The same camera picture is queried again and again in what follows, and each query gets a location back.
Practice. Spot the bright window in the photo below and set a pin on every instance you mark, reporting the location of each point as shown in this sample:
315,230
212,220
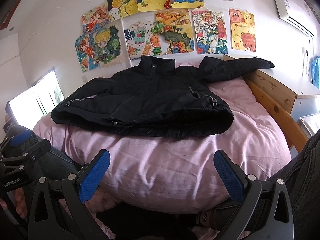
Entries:
37,101

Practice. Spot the fruit juice drawing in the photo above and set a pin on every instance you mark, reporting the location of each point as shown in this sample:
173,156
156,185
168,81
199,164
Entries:
142,39

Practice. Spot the black puffer jacket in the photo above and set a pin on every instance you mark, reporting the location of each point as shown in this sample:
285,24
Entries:
157,99

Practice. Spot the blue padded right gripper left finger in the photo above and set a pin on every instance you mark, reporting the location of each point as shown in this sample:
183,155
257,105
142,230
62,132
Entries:
79,188

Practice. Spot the wooden bed frame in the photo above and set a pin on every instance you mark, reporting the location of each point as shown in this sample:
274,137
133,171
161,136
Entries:
294,135

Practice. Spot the white pillow beside bed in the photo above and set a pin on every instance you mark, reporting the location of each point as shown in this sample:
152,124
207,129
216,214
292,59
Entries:
309,124

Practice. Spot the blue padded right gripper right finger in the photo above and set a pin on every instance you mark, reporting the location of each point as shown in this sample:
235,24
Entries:
242,188

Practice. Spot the orange girl swimming drawing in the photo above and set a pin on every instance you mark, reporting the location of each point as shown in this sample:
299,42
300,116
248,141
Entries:
86,53

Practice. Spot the white wall air conditioner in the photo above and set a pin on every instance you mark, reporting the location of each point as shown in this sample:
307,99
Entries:
295,16

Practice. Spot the white bedside desk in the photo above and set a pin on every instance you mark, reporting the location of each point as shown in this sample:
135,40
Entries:
295,89

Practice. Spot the pink pigs yellow chicks drawing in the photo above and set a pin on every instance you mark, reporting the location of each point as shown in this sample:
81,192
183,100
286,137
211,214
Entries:
242,30

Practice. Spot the red haired girl drawing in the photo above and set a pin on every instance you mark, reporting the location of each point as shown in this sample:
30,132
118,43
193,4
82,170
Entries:
95,19

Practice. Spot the black yellow moon drawing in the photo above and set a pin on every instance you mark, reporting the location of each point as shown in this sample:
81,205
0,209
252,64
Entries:
118,9

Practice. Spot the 2024 dragon drawing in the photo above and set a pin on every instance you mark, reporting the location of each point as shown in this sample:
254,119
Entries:
210,30

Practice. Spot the person's dark jeans legs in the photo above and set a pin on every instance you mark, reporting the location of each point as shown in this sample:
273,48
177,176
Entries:
301,176

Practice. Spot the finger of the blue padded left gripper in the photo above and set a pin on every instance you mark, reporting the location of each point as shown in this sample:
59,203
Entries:
20,138

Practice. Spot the person's left hand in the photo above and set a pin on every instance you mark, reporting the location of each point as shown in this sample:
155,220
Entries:
21,207

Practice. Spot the pink bed duvet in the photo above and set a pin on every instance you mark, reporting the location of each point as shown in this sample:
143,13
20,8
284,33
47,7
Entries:
177,175

